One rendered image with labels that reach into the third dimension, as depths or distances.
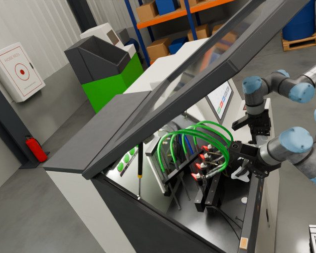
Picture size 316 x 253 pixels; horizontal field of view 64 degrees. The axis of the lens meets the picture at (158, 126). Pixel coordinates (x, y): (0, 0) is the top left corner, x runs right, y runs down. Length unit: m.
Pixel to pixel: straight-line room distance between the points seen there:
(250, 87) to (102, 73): 3.96
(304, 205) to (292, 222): 0.22
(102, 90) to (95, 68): 0.44
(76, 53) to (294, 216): 4.06
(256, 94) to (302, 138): 0.37
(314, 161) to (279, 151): 0.09
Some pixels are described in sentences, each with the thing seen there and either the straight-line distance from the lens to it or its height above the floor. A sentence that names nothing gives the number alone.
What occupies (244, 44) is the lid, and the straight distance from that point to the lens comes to 0.58.
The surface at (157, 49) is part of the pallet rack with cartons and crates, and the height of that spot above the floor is 0.46.
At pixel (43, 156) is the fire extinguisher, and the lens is 4.89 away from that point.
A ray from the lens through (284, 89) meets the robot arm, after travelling 1.10.
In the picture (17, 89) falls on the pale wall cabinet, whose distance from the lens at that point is 5.22.
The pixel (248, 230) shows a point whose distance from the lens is 1.37.
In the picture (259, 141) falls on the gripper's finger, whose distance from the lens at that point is 1.27.
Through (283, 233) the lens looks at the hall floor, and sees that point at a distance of 2.50.
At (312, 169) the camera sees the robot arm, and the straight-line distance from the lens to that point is 0.84.
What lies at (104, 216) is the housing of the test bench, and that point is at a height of 1.18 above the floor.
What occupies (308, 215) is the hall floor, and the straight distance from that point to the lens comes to 2.62.
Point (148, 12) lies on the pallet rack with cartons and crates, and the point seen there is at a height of 1.36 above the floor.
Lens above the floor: 2.08
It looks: 29 degrees down
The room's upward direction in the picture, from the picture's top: 21 degrees counter-clockwise
